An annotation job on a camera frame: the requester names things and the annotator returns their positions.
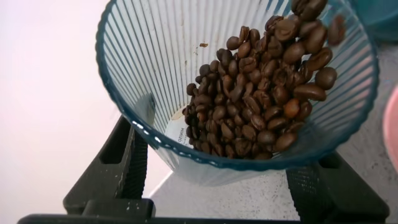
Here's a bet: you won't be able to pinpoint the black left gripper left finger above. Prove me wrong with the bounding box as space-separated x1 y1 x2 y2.
63 115 149 215

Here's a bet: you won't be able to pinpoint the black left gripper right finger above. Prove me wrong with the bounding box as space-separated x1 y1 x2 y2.
285 151 390 223

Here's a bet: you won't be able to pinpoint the brown roasted coffee beans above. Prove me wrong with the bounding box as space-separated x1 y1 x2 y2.
182 0 346 161

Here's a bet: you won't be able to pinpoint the translucent blue ribbed plastic cup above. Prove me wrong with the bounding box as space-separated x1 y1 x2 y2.
95 0 380 187

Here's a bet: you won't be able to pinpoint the pink ribbed bowl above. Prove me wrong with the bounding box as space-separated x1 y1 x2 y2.
382 85 398 174

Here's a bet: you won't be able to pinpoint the teal plastic basin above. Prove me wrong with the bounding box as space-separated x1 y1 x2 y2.
351 0 398 43

